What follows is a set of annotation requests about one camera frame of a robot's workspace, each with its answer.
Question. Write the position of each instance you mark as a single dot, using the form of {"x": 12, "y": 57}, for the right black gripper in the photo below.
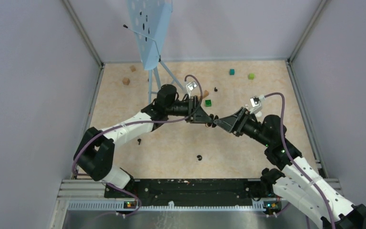
{"x": 228, "y": 123}

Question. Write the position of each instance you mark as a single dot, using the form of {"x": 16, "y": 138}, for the green lego brick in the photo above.
{"x": 208, "y": 103}

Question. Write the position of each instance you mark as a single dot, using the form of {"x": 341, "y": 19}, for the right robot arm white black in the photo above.
{"x": 293, "y": 178}

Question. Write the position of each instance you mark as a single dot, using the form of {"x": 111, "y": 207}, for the aluminium rail frame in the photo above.
{"x": 86, "y": 194}

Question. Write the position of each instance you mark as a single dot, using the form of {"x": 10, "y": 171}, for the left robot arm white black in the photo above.
{"x": 96, "y": 150}

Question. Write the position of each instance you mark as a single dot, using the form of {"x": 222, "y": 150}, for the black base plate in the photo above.
{"x": 220, "y": 192}

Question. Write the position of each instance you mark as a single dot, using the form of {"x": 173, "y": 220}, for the wooden cube near stand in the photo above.
{"x": 126, "y": 81}

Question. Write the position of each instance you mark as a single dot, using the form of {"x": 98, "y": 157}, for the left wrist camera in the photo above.
{"x": 190, "y": 87}

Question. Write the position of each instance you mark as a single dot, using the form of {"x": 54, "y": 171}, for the black earbud charging case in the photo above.
{"x": 212, "y": 124}

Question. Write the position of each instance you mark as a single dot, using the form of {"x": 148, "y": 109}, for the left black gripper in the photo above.
{"x": 200, "y": 116}

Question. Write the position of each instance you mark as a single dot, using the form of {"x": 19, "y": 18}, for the lime green cube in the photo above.
{"x": 251, "y": 76}

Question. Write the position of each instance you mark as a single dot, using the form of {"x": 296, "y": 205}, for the small wooden cube far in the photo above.
{"x": 132, "y": 68}

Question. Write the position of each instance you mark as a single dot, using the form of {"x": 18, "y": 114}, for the light blue music stand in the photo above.
{"x": 149, "y": 23}

